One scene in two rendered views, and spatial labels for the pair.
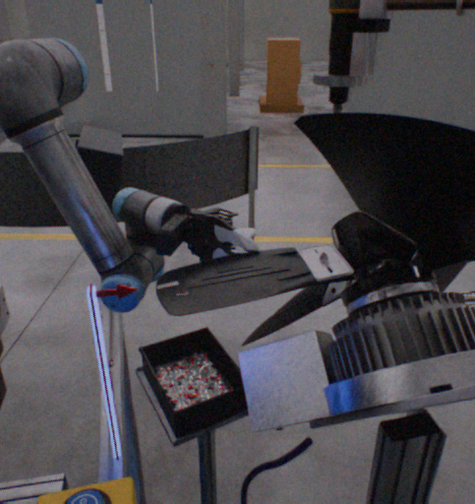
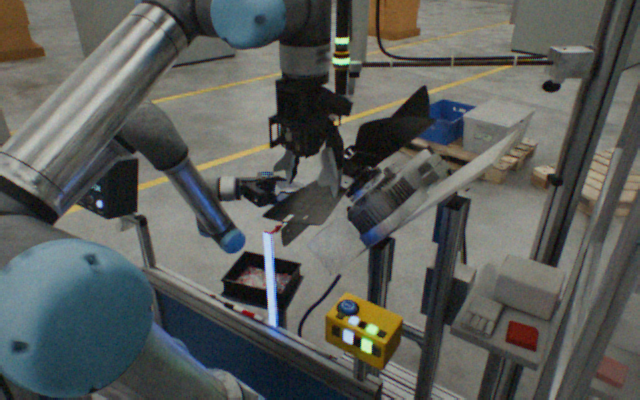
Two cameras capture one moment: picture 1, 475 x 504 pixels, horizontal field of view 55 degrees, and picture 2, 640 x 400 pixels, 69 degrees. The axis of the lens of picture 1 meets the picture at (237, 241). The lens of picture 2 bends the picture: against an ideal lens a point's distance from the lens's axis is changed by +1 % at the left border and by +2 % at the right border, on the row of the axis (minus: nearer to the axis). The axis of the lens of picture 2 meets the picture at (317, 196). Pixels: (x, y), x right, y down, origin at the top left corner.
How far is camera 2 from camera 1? 88 cm
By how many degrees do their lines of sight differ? 38
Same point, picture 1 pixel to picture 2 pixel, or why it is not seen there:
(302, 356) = (342, 228)
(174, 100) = not seen: outside the picture
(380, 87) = not seen: hidden behind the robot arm
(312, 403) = (355, 246)
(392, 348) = (389, 203)
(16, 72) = (166, 127)
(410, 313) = (388, 187)
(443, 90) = not seen: hidden behind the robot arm
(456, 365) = (415, 198)
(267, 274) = (325, 194)
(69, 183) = (202, 185)
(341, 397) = (378, 232)
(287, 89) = (16, 32)
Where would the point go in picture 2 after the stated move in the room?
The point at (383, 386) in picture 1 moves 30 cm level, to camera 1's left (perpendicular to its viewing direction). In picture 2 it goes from (396, 218) to (322, 260)
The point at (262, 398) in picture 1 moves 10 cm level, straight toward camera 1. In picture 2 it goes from (330, 257) to (351, 274)
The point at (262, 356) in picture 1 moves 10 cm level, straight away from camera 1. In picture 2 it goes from (321, 238) to (302, 225)
